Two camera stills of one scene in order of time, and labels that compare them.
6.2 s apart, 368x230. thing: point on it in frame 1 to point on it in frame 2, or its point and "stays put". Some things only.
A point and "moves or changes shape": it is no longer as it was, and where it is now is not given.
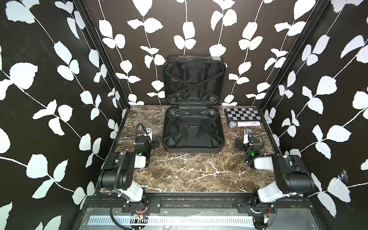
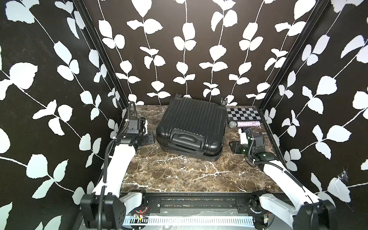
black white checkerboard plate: x=243 y=114 stays put
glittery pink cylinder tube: x=234 y=124 stays put
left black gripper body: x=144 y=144 to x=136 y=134
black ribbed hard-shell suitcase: x=193 y=119 moves or changes shape
